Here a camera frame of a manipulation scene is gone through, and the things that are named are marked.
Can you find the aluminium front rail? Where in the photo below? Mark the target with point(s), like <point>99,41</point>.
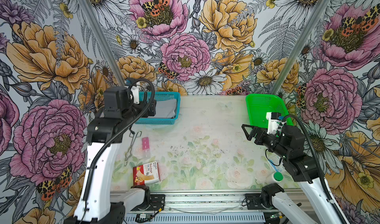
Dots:
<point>208,201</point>

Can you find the grey cloth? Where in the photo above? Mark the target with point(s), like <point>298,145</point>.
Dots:
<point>166,109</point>

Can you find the right aluminium frame post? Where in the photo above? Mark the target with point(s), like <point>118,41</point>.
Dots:
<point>308,28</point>

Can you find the aluminium frame post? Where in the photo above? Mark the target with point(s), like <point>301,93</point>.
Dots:
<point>92,20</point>
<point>308,28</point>

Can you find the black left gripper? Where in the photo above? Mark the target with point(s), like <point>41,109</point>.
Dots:
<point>152,109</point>

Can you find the bandage box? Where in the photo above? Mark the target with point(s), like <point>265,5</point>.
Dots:
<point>146,174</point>

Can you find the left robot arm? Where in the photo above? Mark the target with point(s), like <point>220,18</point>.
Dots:
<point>105,136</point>

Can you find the pink small eraser block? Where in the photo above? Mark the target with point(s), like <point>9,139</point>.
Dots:
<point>145,143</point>

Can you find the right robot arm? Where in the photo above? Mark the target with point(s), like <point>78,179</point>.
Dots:
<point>287,137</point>

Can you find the green plastic basket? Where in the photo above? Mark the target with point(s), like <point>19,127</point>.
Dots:
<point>259,104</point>

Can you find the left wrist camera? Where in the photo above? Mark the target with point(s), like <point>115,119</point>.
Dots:
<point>121,98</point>

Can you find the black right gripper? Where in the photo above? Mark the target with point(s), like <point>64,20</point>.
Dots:
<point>261,132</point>

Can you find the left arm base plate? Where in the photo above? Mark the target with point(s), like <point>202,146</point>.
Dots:
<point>153,203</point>

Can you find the left aluminium frame post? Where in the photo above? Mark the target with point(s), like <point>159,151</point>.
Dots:
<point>92,20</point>

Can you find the teal plastic basket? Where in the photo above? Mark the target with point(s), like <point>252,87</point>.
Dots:
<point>159,96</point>

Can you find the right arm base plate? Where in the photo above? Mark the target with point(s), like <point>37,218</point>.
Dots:
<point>260,201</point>

